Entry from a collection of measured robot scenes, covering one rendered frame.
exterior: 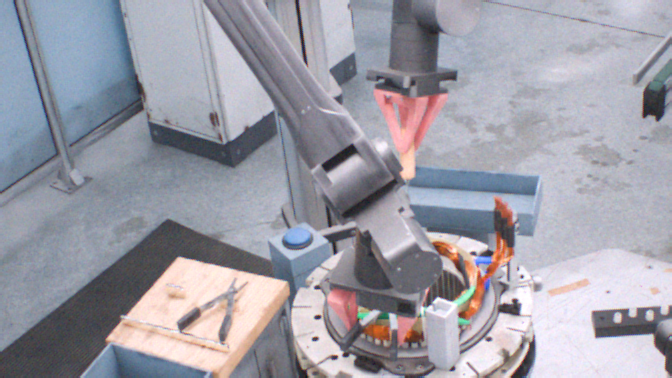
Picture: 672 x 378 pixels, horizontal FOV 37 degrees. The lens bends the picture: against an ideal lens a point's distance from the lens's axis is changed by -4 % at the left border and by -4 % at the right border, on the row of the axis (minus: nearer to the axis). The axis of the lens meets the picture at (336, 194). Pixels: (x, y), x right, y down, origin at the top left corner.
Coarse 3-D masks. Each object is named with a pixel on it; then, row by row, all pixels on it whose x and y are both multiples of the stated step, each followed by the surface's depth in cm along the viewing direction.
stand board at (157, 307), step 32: (160, 288) 151; (192, 288) 150; (224, 288) 149; (256, 288) 148; (288, 288) 149; (160, 320) 145; (256, 320) 143; (160, 352) 139; (192, 352) 138; (224, 352) 138
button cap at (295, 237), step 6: (294, 228) 163; (300, 228) 163; (288, 234) 162; (294, 234) 162; (300, 234) 161; (306, 234) 161; (288, 240) 161; (294, 240) 160; (300, 240) 160; (306, 240) 161; (294, 246) 160
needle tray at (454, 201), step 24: (432, 168) 169; (456, 168) 168; (408, 192) 171; (432, 192) 170; (456, 192) 169; (480, 192) 169; (504, 192) 168; (528, 192) 166; (432, 216) 161; (456, 216) 160; (480, 216) 159; (528, 216) 156; (480, 240) 163
